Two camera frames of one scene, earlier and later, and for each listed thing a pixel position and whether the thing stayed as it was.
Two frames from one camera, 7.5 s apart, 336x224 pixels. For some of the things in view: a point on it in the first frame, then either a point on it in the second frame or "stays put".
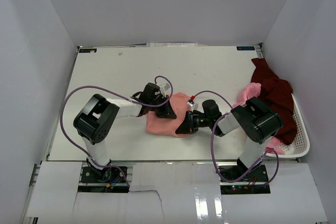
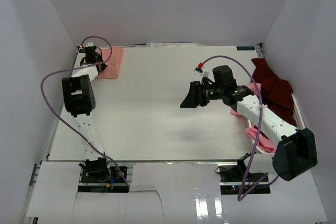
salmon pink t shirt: x=168 y=126 -> x=111 y=71
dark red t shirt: x=276 y=93 stays put
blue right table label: x=245 y=48 stays put
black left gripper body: x=159 y=110 -> x=98 y=59
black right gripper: x=188 y=125 -> x=195 y=96
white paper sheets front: x=184 y=193 stays put
